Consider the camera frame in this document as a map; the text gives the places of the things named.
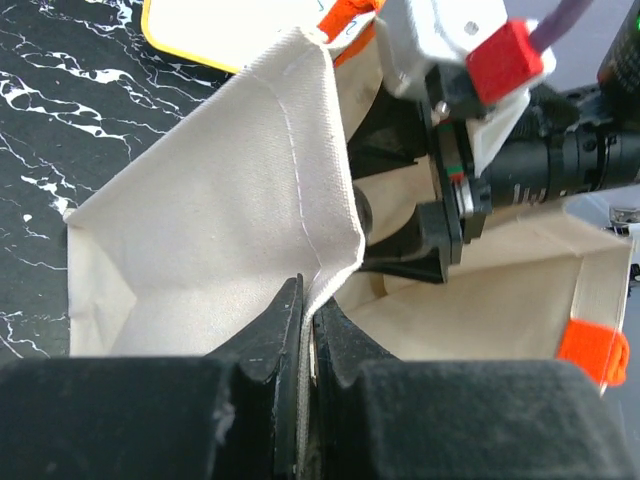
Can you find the beige canvas bag orange handles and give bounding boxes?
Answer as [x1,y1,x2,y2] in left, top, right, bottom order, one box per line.
[66,1,633,389]

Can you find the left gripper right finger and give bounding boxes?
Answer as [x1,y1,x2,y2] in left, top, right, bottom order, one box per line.
[313,302,635,479]

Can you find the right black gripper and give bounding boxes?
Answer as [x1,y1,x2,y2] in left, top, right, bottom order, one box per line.
[349,65,492,284]

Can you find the white board wooden frame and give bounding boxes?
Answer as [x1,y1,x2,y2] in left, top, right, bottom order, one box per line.
[141,0,334,73]

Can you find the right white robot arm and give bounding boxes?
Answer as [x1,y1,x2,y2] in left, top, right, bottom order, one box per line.
[348,1,639,283]

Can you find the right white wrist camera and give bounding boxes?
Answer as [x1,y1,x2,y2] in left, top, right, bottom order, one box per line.
[374,1,556,175]

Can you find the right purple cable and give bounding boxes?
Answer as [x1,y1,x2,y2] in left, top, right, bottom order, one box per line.
[532,0,596,51]

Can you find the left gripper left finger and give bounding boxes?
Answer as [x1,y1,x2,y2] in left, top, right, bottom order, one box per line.
[1,277,303,479]

